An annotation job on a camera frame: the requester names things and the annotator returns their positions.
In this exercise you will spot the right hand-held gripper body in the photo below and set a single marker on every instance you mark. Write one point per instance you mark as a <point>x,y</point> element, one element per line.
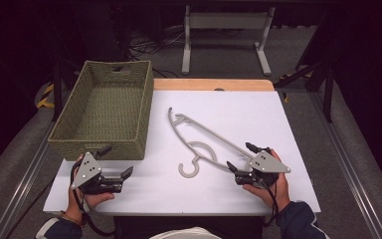
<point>265,163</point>

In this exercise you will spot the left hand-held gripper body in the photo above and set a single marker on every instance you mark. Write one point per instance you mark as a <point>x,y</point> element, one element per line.
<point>88,169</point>

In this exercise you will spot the grey plastic clothes hanger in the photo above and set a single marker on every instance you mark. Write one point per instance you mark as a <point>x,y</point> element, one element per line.
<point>212,134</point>

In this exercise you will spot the green woven basket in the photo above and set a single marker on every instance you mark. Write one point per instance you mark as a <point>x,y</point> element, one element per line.
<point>112,109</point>

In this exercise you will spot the person's right hand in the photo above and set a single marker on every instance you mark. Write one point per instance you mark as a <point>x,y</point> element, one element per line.
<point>282,189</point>

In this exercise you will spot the person's left hand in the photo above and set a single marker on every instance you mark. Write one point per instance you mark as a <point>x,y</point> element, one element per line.
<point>94,199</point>

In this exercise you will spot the white table board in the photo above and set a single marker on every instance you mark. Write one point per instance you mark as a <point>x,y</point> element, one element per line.
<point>232,116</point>

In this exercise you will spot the yellow black floor tape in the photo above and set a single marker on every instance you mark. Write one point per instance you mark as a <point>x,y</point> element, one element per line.
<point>46,98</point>

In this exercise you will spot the person's torso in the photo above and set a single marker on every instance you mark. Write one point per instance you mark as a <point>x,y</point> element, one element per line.
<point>185,233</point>

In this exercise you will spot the black metal stand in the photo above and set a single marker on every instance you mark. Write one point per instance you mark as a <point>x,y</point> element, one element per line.
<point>327,96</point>

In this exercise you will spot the white metal stand frame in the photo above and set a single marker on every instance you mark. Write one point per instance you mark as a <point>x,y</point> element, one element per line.
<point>227,20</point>

